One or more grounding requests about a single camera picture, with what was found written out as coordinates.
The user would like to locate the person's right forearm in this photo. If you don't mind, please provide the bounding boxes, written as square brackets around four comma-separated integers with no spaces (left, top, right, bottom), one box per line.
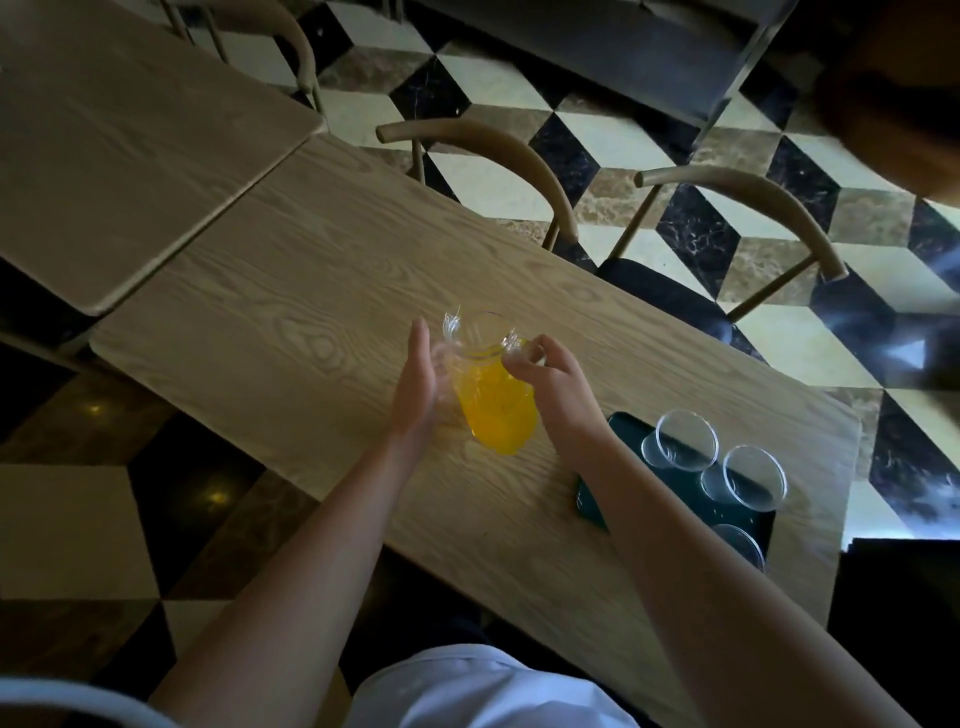
[573,433,922,728]

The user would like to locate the person's white shirt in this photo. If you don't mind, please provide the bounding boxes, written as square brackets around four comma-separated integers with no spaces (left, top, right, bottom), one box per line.
[343,643,640,728]

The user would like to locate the wooden chair with curved back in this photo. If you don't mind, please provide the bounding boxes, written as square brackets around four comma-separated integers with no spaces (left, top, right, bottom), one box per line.
[156,0,329,115]
[375,117,599,276]

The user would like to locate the white chair back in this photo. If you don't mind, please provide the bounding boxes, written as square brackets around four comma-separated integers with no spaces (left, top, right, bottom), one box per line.
[0,677,183,728]

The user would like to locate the glass pitcher of orange juice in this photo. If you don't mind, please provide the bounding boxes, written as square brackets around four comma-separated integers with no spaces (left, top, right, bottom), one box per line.
[441,311,543,457]

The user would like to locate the dark metal bench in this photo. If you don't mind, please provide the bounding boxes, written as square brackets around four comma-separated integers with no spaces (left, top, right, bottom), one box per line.
[403,0,801,148]

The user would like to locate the person's left forearm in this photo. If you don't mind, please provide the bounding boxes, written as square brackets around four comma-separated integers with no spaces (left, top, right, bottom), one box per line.
[150,436,435,728]

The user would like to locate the person's right hand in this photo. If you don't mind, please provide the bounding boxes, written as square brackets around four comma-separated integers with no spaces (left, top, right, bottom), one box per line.
[501,333,615,472]

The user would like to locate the person's left hand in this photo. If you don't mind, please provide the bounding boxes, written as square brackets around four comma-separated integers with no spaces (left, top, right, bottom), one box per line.
[387,316,451,453]

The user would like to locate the wooden chair with black seat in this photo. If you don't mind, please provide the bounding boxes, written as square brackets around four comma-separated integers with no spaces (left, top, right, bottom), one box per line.
[596,165,850,355]

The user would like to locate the clear drinking glass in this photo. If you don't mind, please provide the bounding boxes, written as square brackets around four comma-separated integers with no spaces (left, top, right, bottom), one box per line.
[708,523,767,573]
[700,444,789,516]
[640,408,720,474]

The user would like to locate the dark green tray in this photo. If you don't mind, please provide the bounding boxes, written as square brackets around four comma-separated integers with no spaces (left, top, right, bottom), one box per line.
[575,410,778,562]

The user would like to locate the brown round furniture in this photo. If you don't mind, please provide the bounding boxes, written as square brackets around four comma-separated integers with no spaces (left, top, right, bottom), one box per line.
[813,0,960,209]

